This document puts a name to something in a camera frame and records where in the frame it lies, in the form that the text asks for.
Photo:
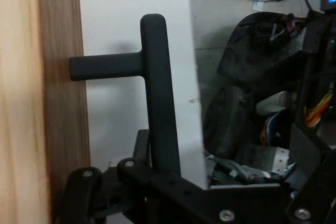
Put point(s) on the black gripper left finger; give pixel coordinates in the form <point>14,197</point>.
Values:
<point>81,197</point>

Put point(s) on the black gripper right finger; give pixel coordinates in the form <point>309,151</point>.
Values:
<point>199,205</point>

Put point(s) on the wooden cabinet door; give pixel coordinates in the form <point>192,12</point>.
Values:
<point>65,116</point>

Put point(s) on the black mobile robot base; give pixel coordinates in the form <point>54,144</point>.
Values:
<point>262,58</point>

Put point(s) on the brown wooden cabinet box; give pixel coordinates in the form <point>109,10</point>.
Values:
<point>18,90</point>

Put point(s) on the white plastic cylinder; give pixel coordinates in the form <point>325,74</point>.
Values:
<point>273,103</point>

